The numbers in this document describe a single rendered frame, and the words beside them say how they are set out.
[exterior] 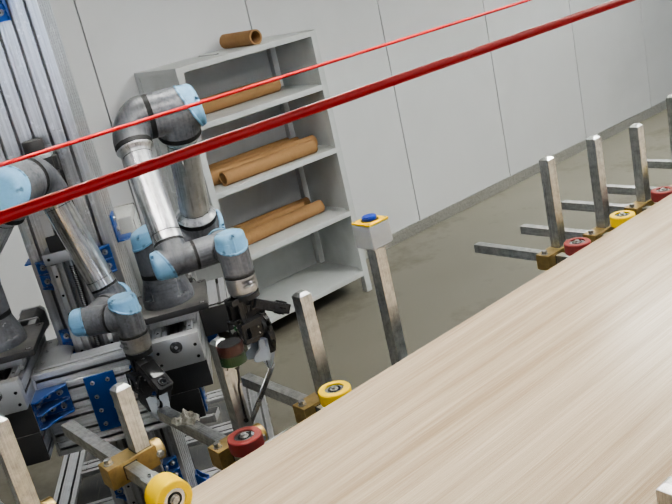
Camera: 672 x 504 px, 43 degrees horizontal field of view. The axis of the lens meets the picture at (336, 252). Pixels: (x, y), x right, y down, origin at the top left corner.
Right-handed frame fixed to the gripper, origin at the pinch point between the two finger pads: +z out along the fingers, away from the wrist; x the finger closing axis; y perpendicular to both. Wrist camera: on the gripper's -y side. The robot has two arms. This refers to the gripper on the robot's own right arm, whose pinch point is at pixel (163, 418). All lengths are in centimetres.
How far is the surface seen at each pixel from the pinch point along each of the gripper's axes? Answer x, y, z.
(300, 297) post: -27, -37, -29
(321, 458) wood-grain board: -4, -65, -8
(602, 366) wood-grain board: -62, -95, -7
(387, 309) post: -53, -36, -15
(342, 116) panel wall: -263, 223, -12
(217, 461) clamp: 5.1, -35.7, -1.8
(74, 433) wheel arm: 26.4, -11.3, -13.5
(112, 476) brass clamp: 29.4, -37.3, -12.9
